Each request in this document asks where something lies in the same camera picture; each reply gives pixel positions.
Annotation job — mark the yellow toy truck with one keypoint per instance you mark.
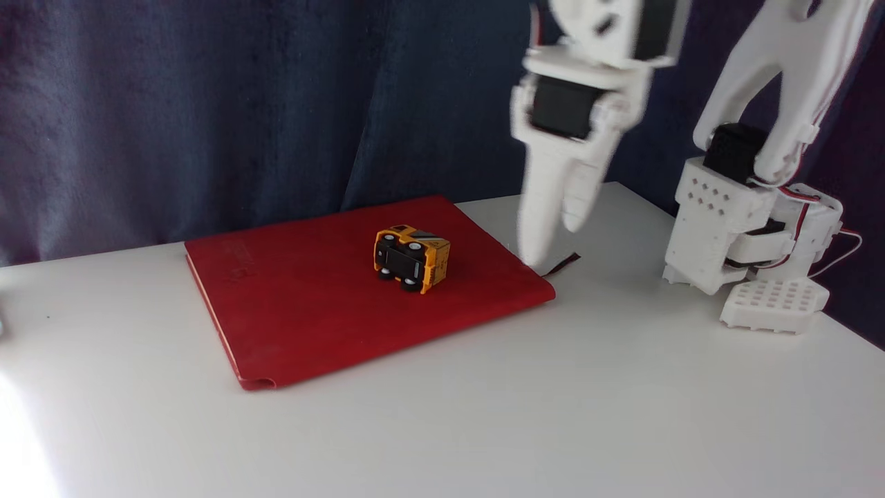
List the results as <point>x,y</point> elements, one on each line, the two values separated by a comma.
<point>415,259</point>

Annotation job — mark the red notebook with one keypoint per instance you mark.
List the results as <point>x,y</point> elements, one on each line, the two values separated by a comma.
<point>311,311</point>

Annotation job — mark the dark red bookmark ribbon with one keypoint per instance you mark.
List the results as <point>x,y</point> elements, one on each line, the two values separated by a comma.
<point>563,264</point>

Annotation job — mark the dark blue curtain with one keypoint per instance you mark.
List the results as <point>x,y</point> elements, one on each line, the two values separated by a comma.
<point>276,104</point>

